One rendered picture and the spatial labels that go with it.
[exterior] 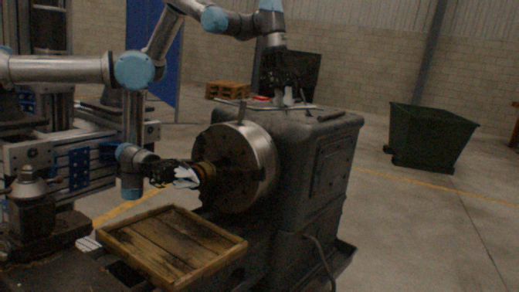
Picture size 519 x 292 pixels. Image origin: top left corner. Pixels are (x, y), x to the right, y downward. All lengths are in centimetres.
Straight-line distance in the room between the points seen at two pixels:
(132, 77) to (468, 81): 1057
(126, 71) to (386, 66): 1022
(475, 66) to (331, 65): 377
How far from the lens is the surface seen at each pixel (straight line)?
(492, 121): 1151
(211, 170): 111
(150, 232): 120
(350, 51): 1113
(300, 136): 119
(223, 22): 112
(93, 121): 174
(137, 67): 115
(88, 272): 91
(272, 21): 115
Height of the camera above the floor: 150
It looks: 16 degrees down
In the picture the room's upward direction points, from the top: 8 degrees clockwise
